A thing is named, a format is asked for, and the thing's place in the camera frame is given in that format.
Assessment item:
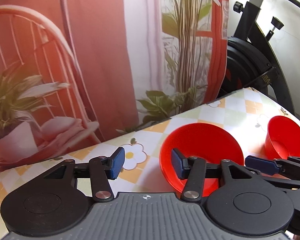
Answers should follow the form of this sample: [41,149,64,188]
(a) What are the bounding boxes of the red plastic bowl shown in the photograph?
[265,115,300,160]
[159,123,244,193]

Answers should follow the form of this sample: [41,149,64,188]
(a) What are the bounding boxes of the floral checkered tablecloth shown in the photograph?
[0,87,300,240]

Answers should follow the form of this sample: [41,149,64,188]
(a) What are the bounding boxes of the printed room backdrop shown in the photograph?
[0,0,229,172]

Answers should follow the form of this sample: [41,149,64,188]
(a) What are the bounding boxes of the black exercise bike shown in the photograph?
[218,0,300,114]

